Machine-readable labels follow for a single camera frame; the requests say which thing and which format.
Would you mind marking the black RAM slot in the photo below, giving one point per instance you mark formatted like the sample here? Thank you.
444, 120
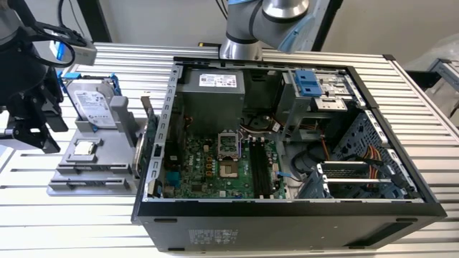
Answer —
264, 169
254, 169
258, 169

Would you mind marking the hard disk in blue carrier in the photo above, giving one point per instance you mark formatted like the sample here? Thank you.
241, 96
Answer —
90, 103

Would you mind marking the silver CPU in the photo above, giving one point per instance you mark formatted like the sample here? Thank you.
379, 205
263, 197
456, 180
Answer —
84, 147

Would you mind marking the grey parts rack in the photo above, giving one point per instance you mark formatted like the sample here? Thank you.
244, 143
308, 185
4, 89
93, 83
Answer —
110, 139

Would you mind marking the green graphics card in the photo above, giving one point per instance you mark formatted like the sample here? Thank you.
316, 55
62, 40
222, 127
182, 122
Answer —
153, 123

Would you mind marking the yellow black plug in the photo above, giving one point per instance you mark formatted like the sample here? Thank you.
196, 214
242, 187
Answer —
200, 44

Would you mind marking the grey power supply unit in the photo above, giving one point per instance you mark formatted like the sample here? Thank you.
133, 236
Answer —
210, 107

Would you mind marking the CPU socket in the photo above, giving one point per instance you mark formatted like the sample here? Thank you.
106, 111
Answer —
228, 169

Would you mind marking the black cooling fan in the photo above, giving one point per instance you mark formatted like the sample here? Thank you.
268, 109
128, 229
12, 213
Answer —
258, 122

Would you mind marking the green motherboard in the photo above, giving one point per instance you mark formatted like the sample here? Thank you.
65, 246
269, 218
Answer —
232, 185

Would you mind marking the blue plastic bay latch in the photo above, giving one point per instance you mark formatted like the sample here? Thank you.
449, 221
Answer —
305, 83

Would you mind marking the black PC case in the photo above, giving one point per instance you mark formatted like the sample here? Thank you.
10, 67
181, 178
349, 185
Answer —
250, 228

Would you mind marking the perforated metal panel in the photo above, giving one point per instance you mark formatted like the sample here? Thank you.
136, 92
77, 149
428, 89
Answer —
355, 134

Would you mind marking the silver metal drive cage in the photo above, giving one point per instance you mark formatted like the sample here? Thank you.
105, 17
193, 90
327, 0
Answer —
344, 168

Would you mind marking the clear plastic sheet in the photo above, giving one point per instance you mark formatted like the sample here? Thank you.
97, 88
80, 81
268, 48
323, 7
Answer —
444, 48

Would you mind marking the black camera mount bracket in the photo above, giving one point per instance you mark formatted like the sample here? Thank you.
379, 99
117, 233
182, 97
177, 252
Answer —
68, 36

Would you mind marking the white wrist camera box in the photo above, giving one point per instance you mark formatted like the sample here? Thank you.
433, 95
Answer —
84, 55

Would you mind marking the black frame post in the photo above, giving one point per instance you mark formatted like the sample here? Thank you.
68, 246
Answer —
329, 21
96, 21

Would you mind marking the grey metal frame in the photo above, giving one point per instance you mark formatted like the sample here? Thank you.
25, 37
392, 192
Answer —
445, 67

